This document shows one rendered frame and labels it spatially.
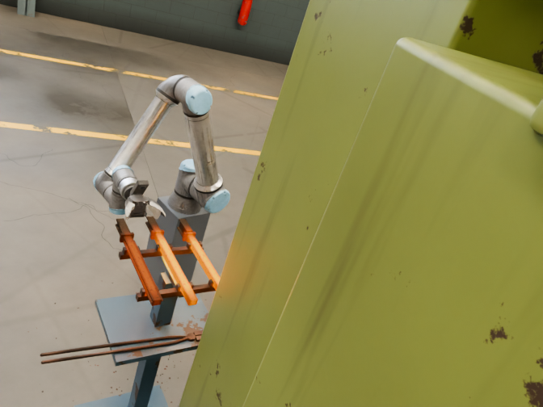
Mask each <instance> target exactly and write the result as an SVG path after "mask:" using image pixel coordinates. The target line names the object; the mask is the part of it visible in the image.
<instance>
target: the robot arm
mask: <svg viewBox="0 0 543 407"><path fill-rule="evenodd" d="M179 103H181V104H182V107H183V113H184V116H185V120H186V125H187V133H188V137H189V141H190V146H191V151H192V158H193V159H187V160H184V161H182V162H181V164H180V167H179V172H178V176H177V179H176V184H175V189H174V191H173V192H172V193H171V195H170V196H169V198H168V201H167V203H168V205H169V207H170V208H171V209H173V210H174V211H176V212H179V213H182V214H187V215H192V214H196V213H198V212H199V211H200V209H201V206H202V207H203V208H204V209H205V210H206V211H208V212H210V213H216V212H219V211H221V210H222V209H223V208H224V207H225V206H226V205H227V204H228V202H229V200H230V193H229V192H228V191H227V190H226V189H225V188H224V186H223V180H222V177H221V176H220V175H219V174H218V173H217V163H216V157H215V151H214V145H213V135H212V129H211V123H210V117H209V110H210V108H211V107H210V106H212V104H213V97H212V95H211V93H210V92H209V91H208V90H207V88H205V87H204V86H202V85H201V84H199V83H198V82H196V81H195V80H193V79H192V78H190V77H189V76H187V75H182V74H180V75H175V76H172V77H170V78H168V79H166V80H165V81H163V82H162V83H161V84H160V85H159V86H158V88H157V89H156V97H155V98H154V100H153V101H152V103H151V104H150V105H149V107H148V108H147V110H146V111H145V113H144V115H143V116H142V117H141V118H140V120H139V121H138V123H137V125H136V126H135V128H134V129H133V130H132V132H131V133H130V135H129V136H128V138H127V139H126V141H125V142H124V143H123V145H122V146H121V148H120V150H119V151H118V153H117V154H116V155H115V156H114V158H113V159H112V161H111V163H110V164H109V166H108V167H107V168H106V169H105V171H102V172H99V173H98V174H97V175H96V176H95V177H94V180H93V184H94V186H95V189H96V190H97V191H98V192H99V193H100V194H101V195H102V196H103V198H105V200H106V201H107V202H108V203H109V207H108V208H109V211H110V212H111V213H113V214H116V215H124V214H125V215H126V217H125V220H127V219H128V218H130V217H131V218H133V217H146V216H147V211H146V210H145V209H146V205H147V204H148V205H149V206H148V209H149V210H150V211H151V212H152V213H153V215H154V218H155V219H158V218H159V216H160V215H162V216H166V214H165V212H164V211H163V210H162V208H161V207H160V205H159V204H158V203H157V202H156V201H155V200H153V199H150V198H149V197H147V196H145V195H143V194H144V192H145V190H146V189H147V187H148V186H149V181H148V180H137V178H136V176H135V174H134V172H133V170H132V169H131V166H132V165H133V163H134V162H135V161H136V159H137V157H138V156H139V155H140V153H141V151H142V150H143V148H144V147H145V146H146V144H147V143H148V142H149V140H150V138H151V137H152V135H153V134H154V133H155V131H156V130H157V129H158V127H159V125H160V124H161V122H162V121H163V120H164V118H165V117H166V115H167V114H168V112H169V111H170V109H171V108H172V107H173V106H178V104H179Z"/></svg>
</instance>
